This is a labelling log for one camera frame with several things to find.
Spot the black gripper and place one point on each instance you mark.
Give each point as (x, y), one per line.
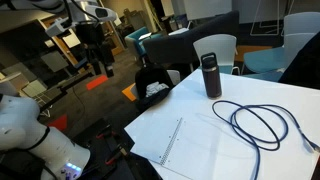
(91, 36)

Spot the white spiral lined notebook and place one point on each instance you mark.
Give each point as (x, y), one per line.
(193, 150)

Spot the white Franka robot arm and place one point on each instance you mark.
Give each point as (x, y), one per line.
(20, 123)

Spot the black stand bar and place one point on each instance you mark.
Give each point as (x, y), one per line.
(66, 88)

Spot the teal armchair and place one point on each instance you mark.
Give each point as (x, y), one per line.
(140, 40)

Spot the open black backpack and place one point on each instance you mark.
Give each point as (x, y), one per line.
(150, 75)

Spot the crumpled white cloth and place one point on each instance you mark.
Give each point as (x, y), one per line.
(156, 89)

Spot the white chair teal seat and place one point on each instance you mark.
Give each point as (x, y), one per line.
(266, 60)
(175, 76)
(303, 21)
(216, 50)

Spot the dark grey sofa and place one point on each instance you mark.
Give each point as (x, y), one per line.
(180, 43)

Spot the dark maroon water bottle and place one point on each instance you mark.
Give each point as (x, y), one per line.
(211, 78)

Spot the white whiteboard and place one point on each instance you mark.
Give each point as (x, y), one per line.
(206, 8)

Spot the closed black backpack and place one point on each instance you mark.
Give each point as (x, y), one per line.
(305, 66)

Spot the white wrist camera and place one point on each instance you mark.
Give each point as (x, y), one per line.
(57, 27)

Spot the black robot mount table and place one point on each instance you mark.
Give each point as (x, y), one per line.
(100, 166)

